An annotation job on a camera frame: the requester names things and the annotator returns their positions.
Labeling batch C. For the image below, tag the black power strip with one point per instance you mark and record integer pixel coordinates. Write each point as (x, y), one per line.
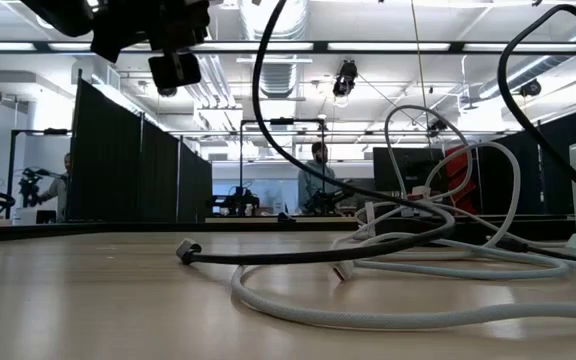
(543, 229)

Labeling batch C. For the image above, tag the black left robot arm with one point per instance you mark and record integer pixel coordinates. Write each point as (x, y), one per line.
(58, 15)

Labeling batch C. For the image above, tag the white ceiling pipes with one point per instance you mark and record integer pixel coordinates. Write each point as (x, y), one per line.
(218, 85)

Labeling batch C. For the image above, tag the black curtain partition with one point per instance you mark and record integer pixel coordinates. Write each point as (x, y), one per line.
(543, 200)
(118, 165)

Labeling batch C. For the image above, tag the person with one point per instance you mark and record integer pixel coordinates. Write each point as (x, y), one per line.
(308, 190)
(60, 192)

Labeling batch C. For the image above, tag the small black clamp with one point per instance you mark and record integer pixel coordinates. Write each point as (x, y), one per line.
(286, 218)

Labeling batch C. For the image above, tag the black monitor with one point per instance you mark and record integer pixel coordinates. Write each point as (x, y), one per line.
(413, 170)

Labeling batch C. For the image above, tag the red storage bins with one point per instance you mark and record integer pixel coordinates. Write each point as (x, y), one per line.
(460, 172)

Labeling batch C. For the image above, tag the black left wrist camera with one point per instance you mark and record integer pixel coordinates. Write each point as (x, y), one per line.
(173, 72)

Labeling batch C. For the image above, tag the silver air duct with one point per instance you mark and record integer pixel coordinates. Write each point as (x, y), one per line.
(278, 77)
(533, 67)

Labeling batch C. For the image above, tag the distant black frame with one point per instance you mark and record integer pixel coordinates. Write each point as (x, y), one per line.
(55, 132)
(281, 121)

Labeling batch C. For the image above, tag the black hanging camera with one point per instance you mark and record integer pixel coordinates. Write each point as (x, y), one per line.
(438, 127)
(345, 82)

